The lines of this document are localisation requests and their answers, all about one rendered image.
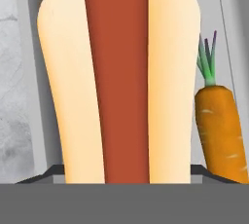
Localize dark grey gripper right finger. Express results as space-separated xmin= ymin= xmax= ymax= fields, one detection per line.
xmin=190 ymin=164 xmax=241 ymax=185

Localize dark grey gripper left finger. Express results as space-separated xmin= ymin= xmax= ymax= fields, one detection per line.
xmin=15 ymin=164 xmax=67 ymax=185

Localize hot dog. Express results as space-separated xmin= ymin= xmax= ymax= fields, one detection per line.
xmin=36 ymin=0 xmax=201 ymax=185

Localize grey tupperware container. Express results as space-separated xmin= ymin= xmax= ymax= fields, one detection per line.
xmin=12 ymin=0 xmax=249 ymax=185

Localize orange carrot with green top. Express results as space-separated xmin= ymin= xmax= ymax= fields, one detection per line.
xmin=194 ymin=30 xmax=249 ymax=185

